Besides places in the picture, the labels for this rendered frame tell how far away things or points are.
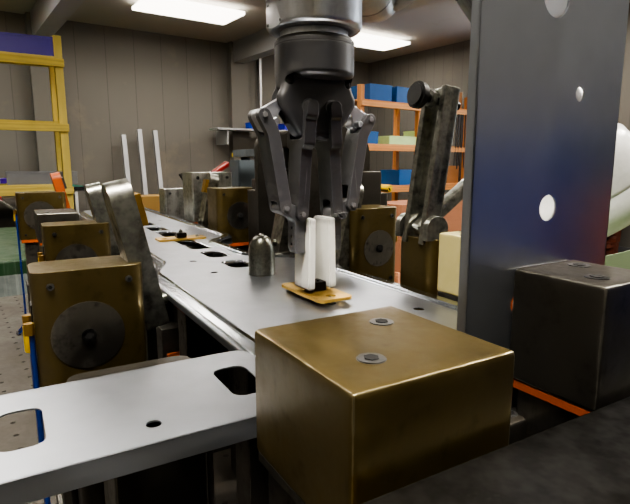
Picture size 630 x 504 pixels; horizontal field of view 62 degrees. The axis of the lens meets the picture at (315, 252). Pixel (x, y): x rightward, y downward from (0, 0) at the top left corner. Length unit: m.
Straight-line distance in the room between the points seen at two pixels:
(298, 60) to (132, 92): 7.98
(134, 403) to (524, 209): 0.24
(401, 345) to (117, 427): 0.16
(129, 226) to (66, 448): 0.25
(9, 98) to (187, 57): 2.57
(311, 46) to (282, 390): 0.34
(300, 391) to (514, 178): 0.15
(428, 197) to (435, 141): 0.06
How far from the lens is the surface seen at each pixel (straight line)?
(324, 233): 0.52
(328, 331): 0.23
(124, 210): 0.49
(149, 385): 0.34
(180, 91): 8.69
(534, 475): 0.21
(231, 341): 0.42
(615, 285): 0.27
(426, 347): 0.22
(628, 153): 1.18
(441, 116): 0.59
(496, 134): 0.27
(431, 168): 0.59
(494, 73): 0.27
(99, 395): 0.34
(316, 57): 0.49
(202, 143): 8.75
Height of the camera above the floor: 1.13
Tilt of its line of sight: 10 degrees down
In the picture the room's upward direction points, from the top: straight up
